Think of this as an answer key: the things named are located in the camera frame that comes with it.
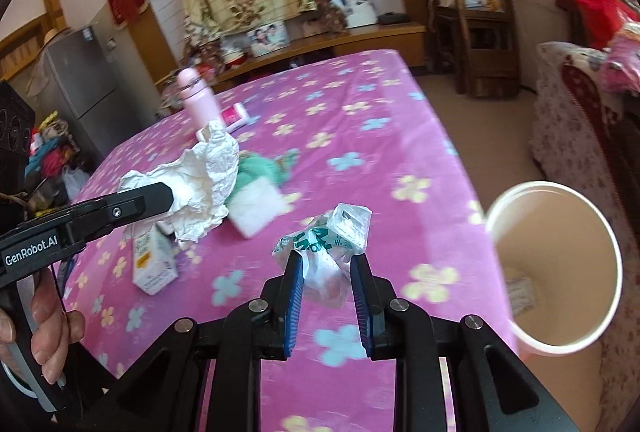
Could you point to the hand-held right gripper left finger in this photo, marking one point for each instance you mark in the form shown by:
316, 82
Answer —
294, 307

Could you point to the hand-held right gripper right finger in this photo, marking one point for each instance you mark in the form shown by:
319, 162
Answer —
362, 312

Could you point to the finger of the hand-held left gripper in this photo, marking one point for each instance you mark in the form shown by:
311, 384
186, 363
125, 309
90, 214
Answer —
135, 207

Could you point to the clear plastic wrapper green print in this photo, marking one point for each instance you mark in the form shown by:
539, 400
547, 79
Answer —
320, 237

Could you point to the white paper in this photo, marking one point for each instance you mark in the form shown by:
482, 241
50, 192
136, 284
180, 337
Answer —
205, 172

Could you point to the person's left hand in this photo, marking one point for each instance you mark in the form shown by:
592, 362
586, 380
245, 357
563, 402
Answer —
50, 337

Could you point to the small white green carton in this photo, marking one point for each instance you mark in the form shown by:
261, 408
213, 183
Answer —
155, 272

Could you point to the pile of colourful clothes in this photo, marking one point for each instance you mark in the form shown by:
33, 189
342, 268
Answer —
50, 152

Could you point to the pink bottle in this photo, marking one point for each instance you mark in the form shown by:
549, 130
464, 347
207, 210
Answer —
197, 107

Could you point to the crumpled green bag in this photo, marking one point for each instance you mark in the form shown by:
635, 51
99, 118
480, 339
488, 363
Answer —
260, 167

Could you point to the grey refrigerator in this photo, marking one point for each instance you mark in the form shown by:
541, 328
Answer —
95, 82

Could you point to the pink white tube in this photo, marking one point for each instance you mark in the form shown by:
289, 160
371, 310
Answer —
235, 117

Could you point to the straw hat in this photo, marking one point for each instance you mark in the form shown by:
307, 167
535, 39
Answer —
50, 37

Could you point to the pink floral blanket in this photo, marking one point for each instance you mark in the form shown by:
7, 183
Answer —
350, 122

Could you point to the long wooden cabinet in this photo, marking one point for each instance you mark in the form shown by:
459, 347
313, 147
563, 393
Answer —
350, 42

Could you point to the sofa with floral cover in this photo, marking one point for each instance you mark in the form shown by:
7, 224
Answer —
555, 122

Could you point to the wooden shelf rack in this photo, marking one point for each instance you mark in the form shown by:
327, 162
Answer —
492, 62

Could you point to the small black box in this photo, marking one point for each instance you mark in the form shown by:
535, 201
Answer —
392, 18

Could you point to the white printed container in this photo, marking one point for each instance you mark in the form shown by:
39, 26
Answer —
357, 9

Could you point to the pink printed blanket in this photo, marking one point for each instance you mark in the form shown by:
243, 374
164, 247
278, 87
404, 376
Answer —
625, 62

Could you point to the red plastic bag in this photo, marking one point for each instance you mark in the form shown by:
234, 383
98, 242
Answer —
600, 17

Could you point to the photo frame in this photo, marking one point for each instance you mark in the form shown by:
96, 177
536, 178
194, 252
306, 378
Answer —
267, 39

